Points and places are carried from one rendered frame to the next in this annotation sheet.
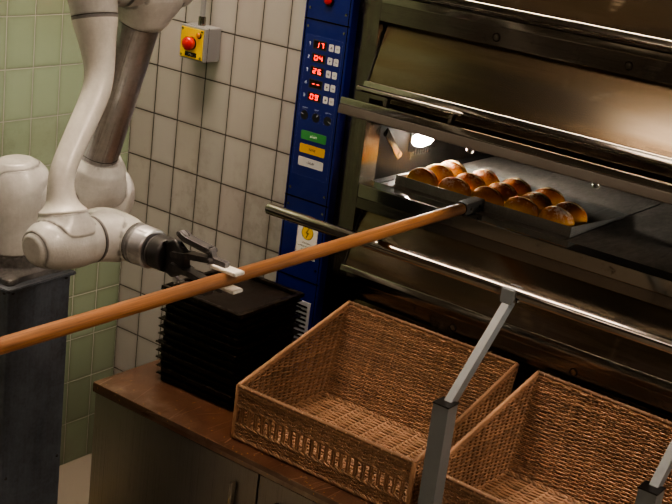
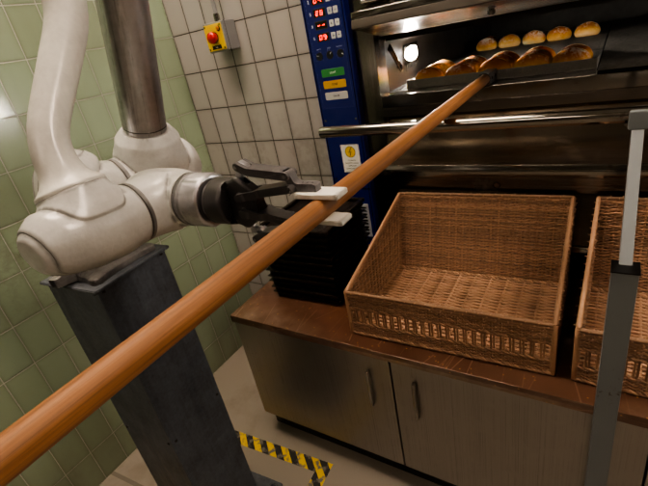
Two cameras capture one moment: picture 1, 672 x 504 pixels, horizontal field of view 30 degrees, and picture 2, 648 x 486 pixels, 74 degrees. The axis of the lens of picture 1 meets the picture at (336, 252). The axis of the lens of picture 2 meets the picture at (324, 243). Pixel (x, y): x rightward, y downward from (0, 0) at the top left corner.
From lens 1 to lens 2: 1.99 m
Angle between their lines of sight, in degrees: 8
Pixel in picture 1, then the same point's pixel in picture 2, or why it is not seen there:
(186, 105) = (229, 93)
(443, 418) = (632, 287)
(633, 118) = not seen: outside the picture
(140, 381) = (264, 302)
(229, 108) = (260, 81)
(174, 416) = (299, 327)
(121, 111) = (141, 67)
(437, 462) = (626, 336)
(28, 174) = not seen: hidden behind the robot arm
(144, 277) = not seen: hidden behind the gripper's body
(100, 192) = (159, 163)
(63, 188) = (50, 155)
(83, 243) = (110, 223)
